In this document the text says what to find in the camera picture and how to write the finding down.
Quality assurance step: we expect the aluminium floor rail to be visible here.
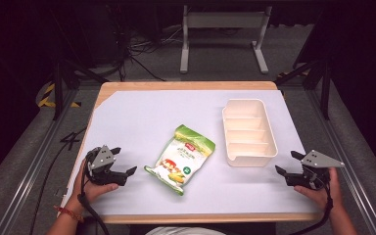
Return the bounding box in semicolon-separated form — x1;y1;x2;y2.
305;87;376;235
0;87;80;235

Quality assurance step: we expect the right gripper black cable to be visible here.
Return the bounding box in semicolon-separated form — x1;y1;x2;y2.
288;169;335;235

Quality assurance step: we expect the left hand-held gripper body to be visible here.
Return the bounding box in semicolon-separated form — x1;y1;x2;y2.
84;145;128;187

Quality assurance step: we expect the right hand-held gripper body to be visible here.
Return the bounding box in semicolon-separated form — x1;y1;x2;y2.
285;149;346;191

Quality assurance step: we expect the white metal stand frame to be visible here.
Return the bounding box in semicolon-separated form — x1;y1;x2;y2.
179;4;273;75

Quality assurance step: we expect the person's white clothing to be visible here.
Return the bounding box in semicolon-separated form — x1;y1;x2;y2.
145;226;227;235

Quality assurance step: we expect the red bead bracelet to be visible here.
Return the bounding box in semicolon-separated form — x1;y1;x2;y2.
53;205;85;223

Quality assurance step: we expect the person's left hand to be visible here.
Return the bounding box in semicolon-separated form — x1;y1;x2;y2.
66;159;120;213

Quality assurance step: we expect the green and white snack bag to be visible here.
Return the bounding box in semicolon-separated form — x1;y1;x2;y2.
144;123;216;197

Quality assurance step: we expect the black floor cable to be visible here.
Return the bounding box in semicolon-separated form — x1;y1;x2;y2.
28;126;89;235

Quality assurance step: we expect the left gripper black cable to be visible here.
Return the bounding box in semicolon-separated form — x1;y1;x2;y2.
77;158;112;235

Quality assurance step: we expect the black metal stand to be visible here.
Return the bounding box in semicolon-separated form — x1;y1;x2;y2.
52;58;110;121
274;58;333;121

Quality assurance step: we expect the yellow black hazard tape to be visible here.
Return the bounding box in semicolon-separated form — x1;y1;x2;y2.
37;82;81;109

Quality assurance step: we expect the bundle of black floor cables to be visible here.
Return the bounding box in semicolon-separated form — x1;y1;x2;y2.
109;19;185;83

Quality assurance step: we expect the person's right hand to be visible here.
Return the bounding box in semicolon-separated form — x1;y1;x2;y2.
293;167;345;212

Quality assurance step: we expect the cream plastic divided container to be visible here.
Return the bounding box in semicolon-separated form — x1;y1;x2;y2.
221;98;279;168

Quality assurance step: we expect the white table mat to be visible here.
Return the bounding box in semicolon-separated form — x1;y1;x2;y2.
61;89;321;216

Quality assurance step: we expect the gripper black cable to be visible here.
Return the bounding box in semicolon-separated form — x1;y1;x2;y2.
288;169;335;235
77;158;112;235

